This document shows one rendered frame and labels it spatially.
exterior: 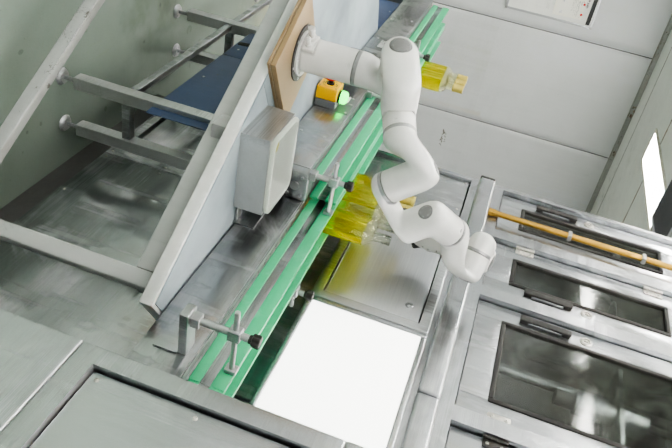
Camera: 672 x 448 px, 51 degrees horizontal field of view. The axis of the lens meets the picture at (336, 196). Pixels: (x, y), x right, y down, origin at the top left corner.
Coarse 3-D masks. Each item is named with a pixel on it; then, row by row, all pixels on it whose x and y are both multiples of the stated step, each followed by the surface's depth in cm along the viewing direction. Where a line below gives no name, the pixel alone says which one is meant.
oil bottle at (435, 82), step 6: (426, 72) 298; (426, 78) 295; (432, 78) 294; (438, 78) 294; (444, 78) 296; (426, 84) 296; (432, 84) 295; (438, 84) 295; (444, 84) 294; (450, 84) 295; (456, 84) 295; (438, 90) 296; (444, 90) 297; (456, 90) 295; (462, 90) 294
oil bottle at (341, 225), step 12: (336, 216) 201; (348, 216) 202; (324, 228) 202; (336, 228) 200; (348, 228) 199; (360, 228) 198; (372, 228) 200; (348, 240) 201; (360, 240) 200; (372, 240) 200
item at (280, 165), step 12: (288, 132) 185; (276, 144) 169; (288, 144) 186; (276, 156) 189; (288, 156) 188; (276, 168) 191; (288, 168) 190; (276, 180) 192; (288, 180) 192; (276, 192) 188; (264, 204) 178
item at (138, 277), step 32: (96, 0) 193; (288, 0) 191; (64, 32) 189; (256, 32) 187; (256, 64) 182; (32, 96) 180; (224, 96) 178; (0, 128) 176; (0, 160) 174; (192, 160) 170; (192, 192) 167; (0, 224) 164; (160, 224) 163; (64, 256) 160; (96, 256) 160; (160, 256) 160
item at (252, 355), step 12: (372, 156) 244; (360, 168) 236; (324, 240) 201; (312, 252) 195; (300, 276) 186; (288, 288) 181; (288, 300) 178; (276, 312) 174; (264, 336) 166; (252, 348) 163; (252, 360) 160; (240, 372) 156; (240, 384) 154
